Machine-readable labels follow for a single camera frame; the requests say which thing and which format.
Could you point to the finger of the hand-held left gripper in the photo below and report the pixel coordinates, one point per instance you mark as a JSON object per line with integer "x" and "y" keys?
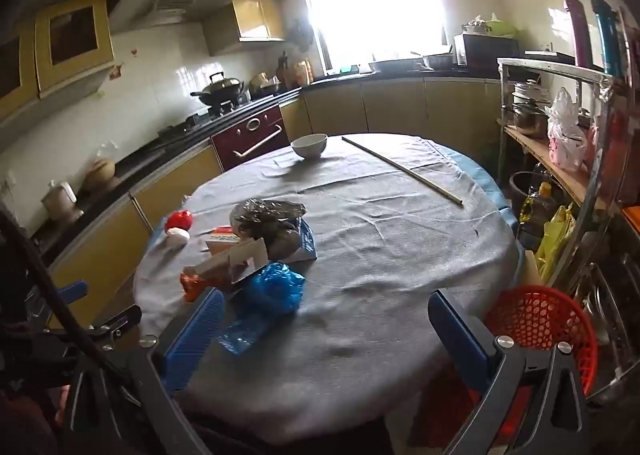
{"x": 72, "y": 291}
{"x": 117, "y": 321}

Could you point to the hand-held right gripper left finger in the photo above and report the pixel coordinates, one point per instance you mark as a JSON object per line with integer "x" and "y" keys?
{"x": 196, "y": 330}

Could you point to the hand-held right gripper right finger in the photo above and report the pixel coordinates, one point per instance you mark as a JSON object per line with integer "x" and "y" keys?
{"x": 457, "y": 335}

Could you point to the orange snack packet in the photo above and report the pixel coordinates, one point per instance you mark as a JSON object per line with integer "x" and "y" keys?
{"x": 192, "y": 286}

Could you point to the blue plastic bag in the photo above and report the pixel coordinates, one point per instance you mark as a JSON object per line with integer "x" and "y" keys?
{"x": 270, "y": 292}

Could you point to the brown cardboard box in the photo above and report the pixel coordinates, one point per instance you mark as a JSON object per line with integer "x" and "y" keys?
{"x": 240, "y": 257}

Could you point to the white paper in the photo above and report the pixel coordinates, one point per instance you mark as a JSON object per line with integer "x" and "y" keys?
{"x": 178, "y": 237}

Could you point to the grey plastic bag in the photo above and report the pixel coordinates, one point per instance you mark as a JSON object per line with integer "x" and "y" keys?
{"x": 265, "y": 220}

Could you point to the blue and white packet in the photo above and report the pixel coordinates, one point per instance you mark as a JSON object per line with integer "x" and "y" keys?
{"x": 306, "y": 245}

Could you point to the white lidded jar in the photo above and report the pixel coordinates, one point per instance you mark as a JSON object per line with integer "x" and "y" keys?
{"x": 60, "y": 199}

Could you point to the small orange and white box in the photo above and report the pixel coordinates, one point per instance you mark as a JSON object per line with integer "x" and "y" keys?
{"x": 222, "y": 236}

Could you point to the brown cardboard carton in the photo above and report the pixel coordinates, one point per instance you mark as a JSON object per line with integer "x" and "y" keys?
{"x": 532, "y": 267}

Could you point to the grey tablecloth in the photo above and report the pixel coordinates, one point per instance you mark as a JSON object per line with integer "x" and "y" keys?
{"x": 380, "y": 260}

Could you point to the red round cap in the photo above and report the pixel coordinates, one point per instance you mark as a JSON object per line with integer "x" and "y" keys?
{"x": 179, "y": 220}

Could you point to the brown clay jar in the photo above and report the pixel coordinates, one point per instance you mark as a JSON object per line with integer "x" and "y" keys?
{"x": 100, "y": 172}

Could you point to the yellow plastic bag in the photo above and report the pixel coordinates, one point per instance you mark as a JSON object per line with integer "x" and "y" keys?
{"x": 555, "y": 240}

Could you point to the cooking oil bottle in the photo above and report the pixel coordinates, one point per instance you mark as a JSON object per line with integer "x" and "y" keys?
{"x": 537, "y": 212}

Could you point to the blue tablecloth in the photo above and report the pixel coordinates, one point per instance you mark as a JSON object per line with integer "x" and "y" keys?
{"x": 500, "y": 195}

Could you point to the steel basin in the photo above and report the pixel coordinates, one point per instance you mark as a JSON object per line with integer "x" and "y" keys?
{"x": 612, "y": 315}

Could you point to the black bucket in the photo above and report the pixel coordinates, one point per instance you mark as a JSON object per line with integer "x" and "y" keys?
{"x": 522, "y": 185}

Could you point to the long wooden stick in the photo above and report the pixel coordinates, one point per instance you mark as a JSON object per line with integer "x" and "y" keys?
{"x": 400, "y": 167}

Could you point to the dark red oven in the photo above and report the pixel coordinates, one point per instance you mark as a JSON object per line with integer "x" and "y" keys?
{"x": 250, "y": 135}

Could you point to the orange tray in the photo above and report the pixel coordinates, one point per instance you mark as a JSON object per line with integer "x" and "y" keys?
{"x": 632, "y": 220}

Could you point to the black gas stove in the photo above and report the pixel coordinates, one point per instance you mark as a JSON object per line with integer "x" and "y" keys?
{"x": 200, "y": 117}

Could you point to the metal storage rack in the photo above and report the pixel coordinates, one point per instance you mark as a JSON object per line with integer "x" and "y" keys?
{"x": 597, "y": 175}

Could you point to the white ceramic bowl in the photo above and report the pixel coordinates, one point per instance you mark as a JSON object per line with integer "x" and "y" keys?
{"x": 309, "y": 145}

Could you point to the steel pot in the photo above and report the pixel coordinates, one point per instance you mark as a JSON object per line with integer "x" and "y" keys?
{"x": 530, "y": 119}

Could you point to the white and pink plastic bag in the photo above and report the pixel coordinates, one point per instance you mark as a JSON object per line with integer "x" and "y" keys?
{"x": 567, "y": 135}

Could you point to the red plastic bag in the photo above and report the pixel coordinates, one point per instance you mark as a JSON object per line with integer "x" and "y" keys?
{"x": 610, "y": 155}

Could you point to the yellow base cabinets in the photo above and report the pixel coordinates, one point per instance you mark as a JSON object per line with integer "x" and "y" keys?
{"x": 390, "y": 105}

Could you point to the black wok with lid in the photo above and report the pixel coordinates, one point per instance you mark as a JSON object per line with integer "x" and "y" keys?
{"x": 220, "y": 87}

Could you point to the stack of steel pots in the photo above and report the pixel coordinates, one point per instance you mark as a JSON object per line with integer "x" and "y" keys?
{"x": 530, "y": 92}

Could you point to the small cooking pot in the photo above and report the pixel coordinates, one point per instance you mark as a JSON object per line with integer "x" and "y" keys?
{"x": 265, "y": 83}

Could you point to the metal sink basin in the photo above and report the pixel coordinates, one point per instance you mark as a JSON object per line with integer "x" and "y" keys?
{"x": 437, "y": 61}

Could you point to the dark bottle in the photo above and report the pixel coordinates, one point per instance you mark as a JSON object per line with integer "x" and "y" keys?
{"x": 283, "y": 69}

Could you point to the dark microwave oven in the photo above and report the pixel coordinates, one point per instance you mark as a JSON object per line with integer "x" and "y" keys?
{"x": 487, "y": 51}

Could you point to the white range hood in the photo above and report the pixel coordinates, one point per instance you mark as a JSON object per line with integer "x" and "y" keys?
{"x": 170, "y": 2}

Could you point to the maroon thermos bottle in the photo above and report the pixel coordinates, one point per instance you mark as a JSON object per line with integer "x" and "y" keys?
{"x": 579, "y": 30}

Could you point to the teal thermos bottle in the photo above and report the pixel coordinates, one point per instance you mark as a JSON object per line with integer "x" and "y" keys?
{"x": 607, "y": 35}

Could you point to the bright window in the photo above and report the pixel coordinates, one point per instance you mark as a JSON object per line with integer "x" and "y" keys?
{"x": 370, "y": 0}

